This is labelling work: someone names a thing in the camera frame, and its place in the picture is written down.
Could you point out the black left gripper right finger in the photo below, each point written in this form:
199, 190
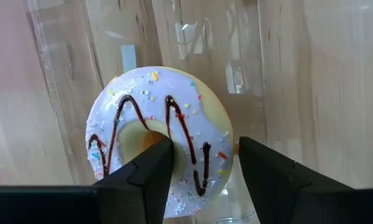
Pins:
298, 202

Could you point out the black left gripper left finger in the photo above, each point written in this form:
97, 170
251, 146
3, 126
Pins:
81, 205

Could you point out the pink frosted toy donut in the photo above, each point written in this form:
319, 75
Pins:
180, 93

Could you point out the clear plastic bin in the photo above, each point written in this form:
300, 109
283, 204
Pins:
298, 77

